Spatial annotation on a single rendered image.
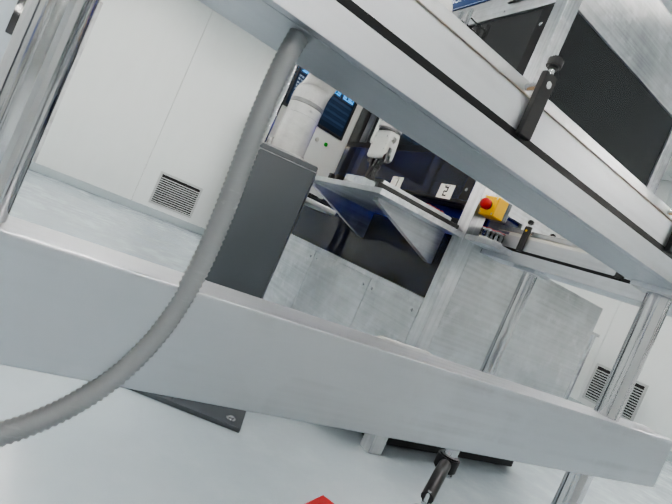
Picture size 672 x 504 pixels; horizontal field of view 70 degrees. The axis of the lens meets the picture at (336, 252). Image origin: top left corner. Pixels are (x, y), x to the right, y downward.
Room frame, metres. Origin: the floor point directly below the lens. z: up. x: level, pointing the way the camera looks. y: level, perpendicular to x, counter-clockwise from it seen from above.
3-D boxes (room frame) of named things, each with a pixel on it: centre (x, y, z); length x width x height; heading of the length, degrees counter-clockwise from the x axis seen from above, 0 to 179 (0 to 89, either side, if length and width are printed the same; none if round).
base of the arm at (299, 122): (1.69, 0.30, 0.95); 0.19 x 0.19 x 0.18
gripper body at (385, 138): (1.66, 0.00, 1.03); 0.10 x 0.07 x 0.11; 31
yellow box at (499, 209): (1.73, -0.46, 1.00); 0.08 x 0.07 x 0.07; 121
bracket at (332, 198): (2.20, 0.06, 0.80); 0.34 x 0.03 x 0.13; 121
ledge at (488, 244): (1.74, -0.50, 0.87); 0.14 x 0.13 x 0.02; 121
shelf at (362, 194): (1.99, -0.08, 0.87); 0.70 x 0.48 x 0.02; 31
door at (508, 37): (2.01, -0.27, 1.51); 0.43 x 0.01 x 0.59; 31
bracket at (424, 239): (1.77, -0.20, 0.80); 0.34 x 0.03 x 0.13; 121
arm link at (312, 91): (1.72, 0.29, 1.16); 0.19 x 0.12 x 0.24; 175
